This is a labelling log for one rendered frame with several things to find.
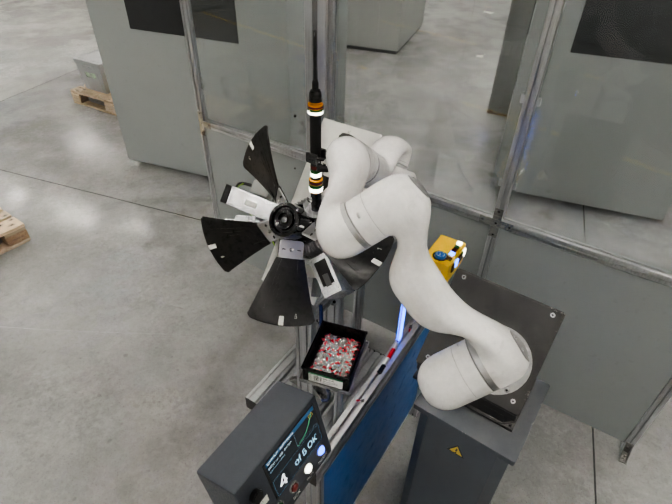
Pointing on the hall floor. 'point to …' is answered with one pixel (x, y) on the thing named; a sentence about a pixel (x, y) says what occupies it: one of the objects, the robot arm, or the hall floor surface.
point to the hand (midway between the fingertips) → (316, 155)
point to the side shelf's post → (358, 308)
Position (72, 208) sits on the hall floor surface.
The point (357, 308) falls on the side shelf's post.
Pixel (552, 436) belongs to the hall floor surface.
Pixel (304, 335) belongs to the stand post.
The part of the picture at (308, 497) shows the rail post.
